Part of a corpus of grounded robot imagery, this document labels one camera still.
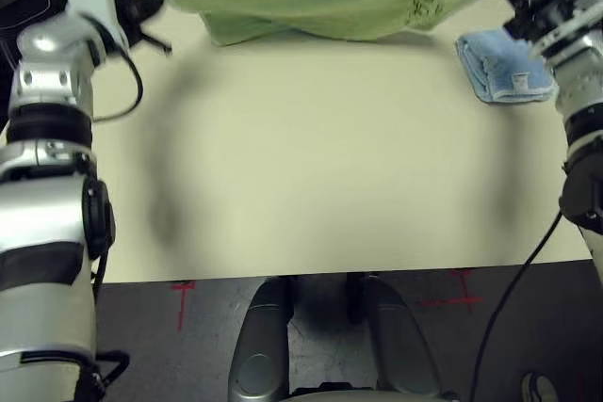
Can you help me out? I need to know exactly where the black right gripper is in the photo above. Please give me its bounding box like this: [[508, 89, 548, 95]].
[[494, 0, 576, 40]]

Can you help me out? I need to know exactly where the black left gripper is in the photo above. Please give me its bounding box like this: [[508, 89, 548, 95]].
[[112, 0, 171, 54]]

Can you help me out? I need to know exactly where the folded light blue towel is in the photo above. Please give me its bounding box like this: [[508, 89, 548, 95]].
[[454, 27, 557, 105]]

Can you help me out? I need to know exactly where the red floor tape cross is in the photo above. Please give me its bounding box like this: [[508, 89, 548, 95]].
[[171, 279, 197, 332], [416, 269, 484, 314]]

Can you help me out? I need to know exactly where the grey left robot leg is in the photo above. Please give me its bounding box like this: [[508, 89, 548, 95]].
[[229, 274, 296, 402]]

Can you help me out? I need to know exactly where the grey robot leg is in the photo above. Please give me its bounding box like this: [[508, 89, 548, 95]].
[[229, 274, 296, 402], [346, 272, 444, 402]]

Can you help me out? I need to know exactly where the grey right robot leg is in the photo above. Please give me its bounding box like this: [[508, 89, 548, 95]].
[[346, 272, 444, 402]]

